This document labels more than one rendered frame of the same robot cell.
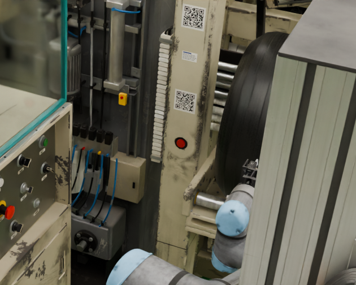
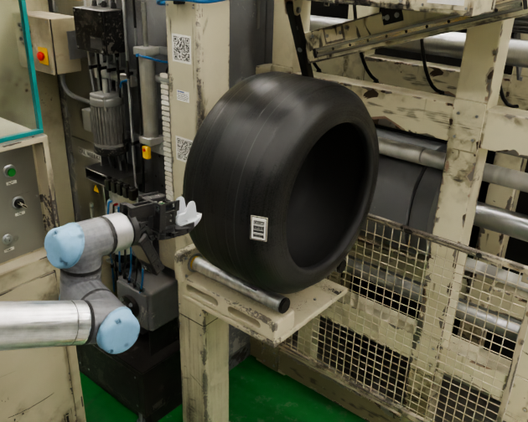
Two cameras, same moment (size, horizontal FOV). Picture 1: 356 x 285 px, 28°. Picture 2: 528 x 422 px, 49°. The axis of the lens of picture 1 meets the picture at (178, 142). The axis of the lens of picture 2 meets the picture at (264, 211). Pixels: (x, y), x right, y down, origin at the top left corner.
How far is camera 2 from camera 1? 1.16 m
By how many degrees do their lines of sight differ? 19
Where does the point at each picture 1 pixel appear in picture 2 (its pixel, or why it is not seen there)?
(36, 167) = (2, 198)
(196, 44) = (187, 81)
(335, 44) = not seen: outside the picture
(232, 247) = (69, 286)
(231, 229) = (55, 258)
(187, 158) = not seen: hidden behind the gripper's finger
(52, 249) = (27, 293)
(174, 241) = (192, 315)
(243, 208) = (77, 233)
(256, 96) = (214, 131)
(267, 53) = (245, 85)
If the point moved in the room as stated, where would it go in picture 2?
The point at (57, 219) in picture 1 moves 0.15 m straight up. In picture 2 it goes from (34, 262) to (27, 217)
